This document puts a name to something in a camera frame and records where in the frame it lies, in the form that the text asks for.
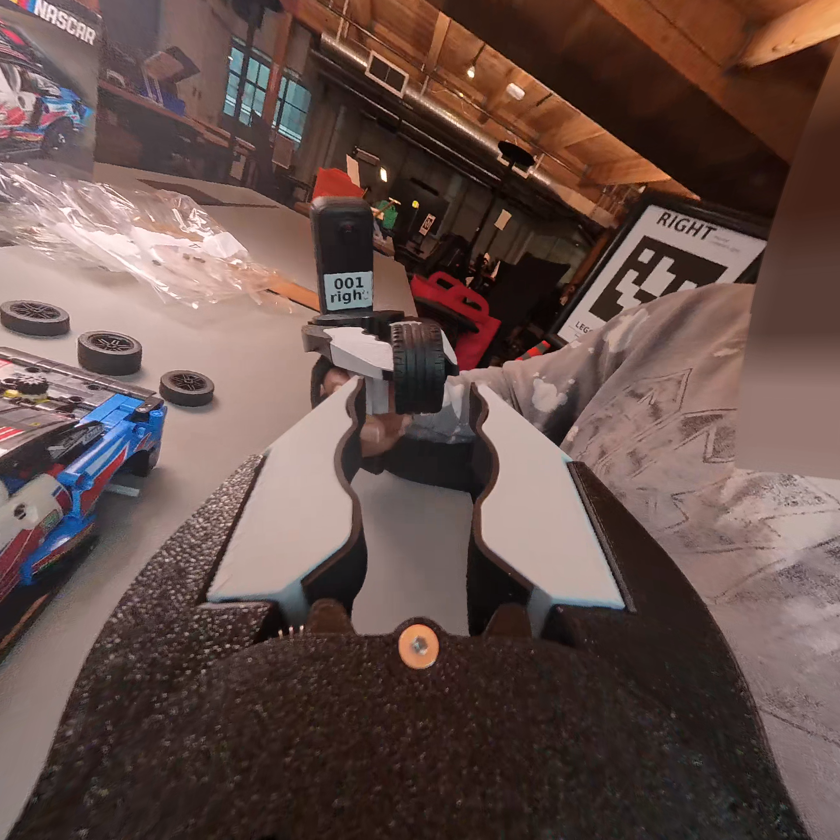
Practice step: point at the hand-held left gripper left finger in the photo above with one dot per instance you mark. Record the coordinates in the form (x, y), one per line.
(282, 525)

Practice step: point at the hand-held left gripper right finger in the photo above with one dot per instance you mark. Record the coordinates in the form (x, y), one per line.
(551, 525)

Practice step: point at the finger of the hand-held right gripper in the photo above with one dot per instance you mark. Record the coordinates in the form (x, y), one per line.
(361, 351)
(450, 361)

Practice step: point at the black toy wheel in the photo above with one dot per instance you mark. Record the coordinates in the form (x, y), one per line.
(417, 367)
(109, 352)
(33, 318)
(187, 387)

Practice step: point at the blue white toy race car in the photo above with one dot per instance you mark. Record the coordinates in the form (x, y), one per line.
(65, 459)

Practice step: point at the person's right forearm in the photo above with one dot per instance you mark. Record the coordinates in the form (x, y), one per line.
(525, 394)

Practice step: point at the grey desk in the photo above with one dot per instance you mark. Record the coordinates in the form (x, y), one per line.
(262, 367)

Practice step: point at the person's right hand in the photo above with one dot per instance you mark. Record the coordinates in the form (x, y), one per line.
(377, 433)

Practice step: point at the orange traffic cone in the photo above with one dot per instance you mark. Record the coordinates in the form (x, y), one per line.
(535, 351)

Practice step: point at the person's bleached grey sweatshirt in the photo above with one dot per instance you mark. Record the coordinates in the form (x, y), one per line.
(656, 472)

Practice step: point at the white air vent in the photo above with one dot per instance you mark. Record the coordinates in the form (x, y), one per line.
(387, 73)

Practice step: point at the paned window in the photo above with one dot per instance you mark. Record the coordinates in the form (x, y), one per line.
(262, 85)

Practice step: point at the clear plastic bag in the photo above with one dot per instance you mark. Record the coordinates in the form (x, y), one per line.
(131, 236)

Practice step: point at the framed black white marker sign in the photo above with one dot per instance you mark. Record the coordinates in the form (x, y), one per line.
(669, 262)

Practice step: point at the black toy set box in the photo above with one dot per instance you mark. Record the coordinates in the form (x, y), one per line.
(46, 98)

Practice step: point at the silver air duct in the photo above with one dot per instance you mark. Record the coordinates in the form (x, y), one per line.
(426, 98)

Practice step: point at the black round disc mount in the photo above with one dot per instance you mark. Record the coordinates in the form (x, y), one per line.
(518, 154)

